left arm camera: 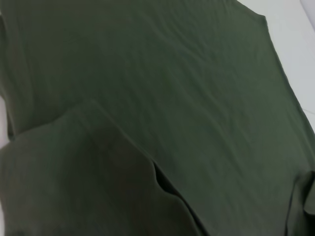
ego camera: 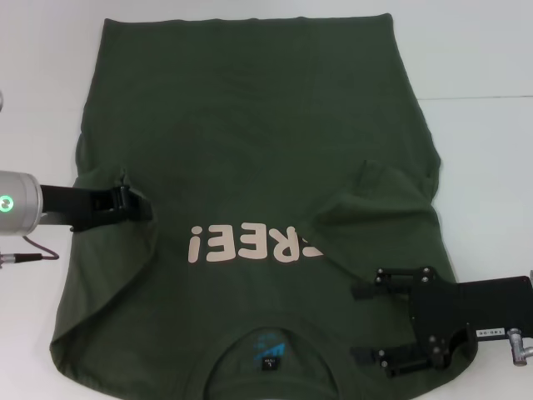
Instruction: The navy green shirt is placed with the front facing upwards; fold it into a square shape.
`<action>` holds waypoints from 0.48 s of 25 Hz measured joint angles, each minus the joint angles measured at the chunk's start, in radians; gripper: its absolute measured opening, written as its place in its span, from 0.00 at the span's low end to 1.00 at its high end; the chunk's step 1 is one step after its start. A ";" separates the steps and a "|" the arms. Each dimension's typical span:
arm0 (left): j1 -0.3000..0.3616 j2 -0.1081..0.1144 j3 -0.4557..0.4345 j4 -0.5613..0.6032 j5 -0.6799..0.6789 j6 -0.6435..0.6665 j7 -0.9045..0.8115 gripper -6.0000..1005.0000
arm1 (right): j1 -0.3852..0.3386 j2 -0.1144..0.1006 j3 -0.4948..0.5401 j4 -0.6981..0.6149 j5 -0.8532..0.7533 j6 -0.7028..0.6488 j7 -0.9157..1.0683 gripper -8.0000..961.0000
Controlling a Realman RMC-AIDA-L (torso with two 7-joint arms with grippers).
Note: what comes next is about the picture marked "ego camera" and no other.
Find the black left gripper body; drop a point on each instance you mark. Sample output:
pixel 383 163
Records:
pixel 71 206

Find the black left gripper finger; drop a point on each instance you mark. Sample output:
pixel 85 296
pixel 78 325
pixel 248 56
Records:
pixel 137 212
pixel 131 196

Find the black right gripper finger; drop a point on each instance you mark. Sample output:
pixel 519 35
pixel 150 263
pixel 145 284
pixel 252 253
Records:
pixel 366 291
pixel 399 360

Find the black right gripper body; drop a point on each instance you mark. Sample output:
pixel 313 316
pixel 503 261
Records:
pixel 449 312

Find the dark green printed t-shirt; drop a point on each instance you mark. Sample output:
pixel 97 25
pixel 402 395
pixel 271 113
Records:
pixel 250 125

